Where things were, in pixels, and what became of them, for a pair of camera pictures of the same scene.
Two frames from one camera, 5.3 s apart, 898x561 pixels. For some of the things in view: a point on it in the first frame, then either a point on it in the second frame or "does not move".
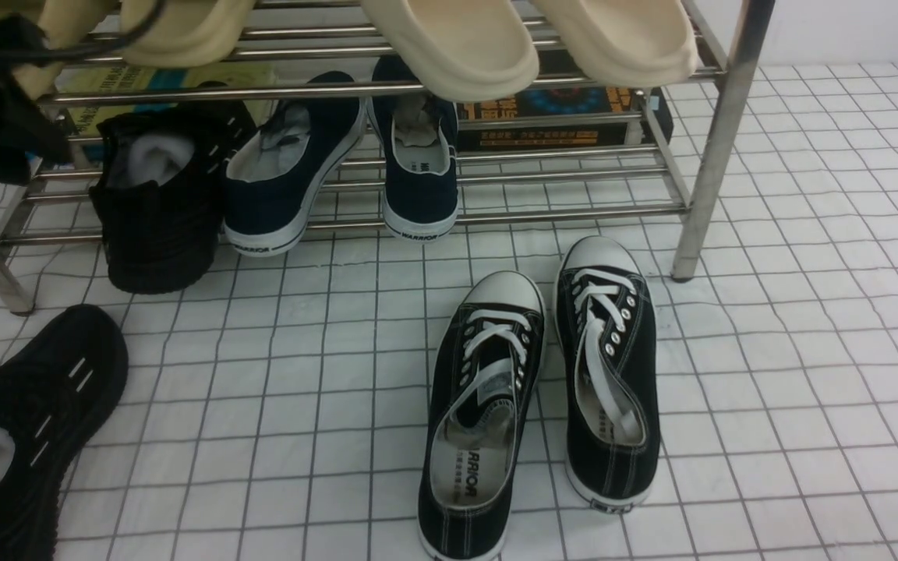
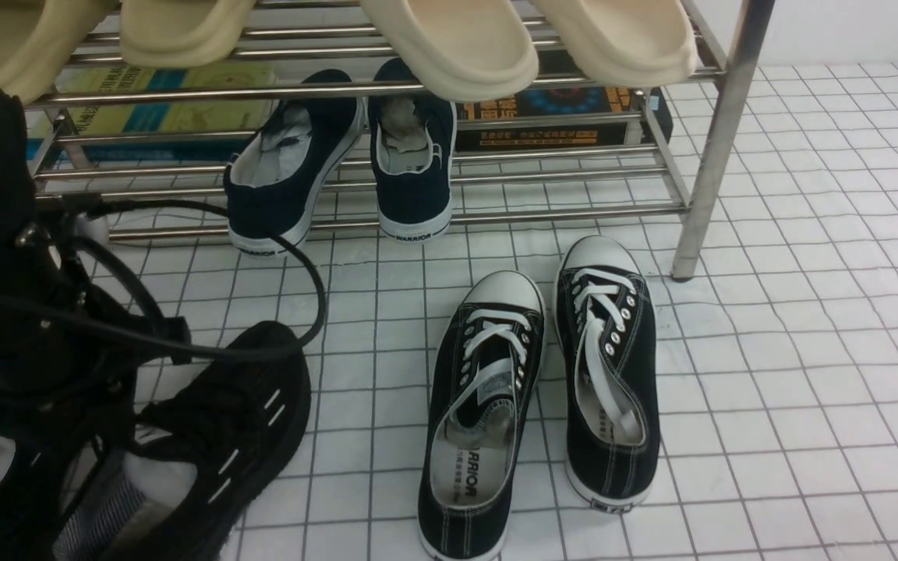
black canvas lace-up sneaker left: x=486 y=382 does not move
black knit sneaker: x=12 y=430 does not move
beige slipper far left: x=61 y=23 does not move
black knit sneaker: x=157 y=193 -> x=215 y=439
